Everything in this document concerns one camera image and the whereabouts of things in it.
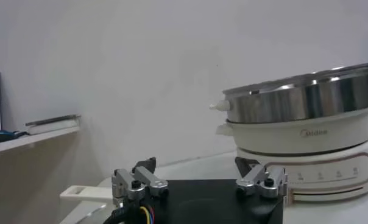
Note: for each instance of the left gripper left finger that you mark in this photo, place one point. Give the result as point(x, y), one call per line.
point(132, 184)

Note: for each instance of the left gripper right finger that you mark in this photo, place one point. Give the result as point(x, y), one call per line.
point(263, 182)

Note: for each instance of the blue black computer mouse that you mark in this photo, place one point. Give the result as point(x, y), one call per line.
point(1, 136)

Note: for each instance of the steel perforated steamer basket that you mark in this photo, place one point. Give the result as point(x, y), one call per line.
point(293, 100)

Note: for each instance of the white electric cooker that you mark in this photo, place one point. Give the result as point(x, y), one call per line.
point(324, 170)

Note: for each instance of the white flat box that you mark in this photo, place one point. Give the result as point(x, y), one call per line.
point(53, 128)

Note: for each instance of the black flat device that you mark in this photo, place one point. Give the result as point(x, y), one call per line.
point(50, 119)

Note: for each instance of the white side table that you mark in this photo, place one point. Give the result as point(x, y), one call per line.
point(34, 139)

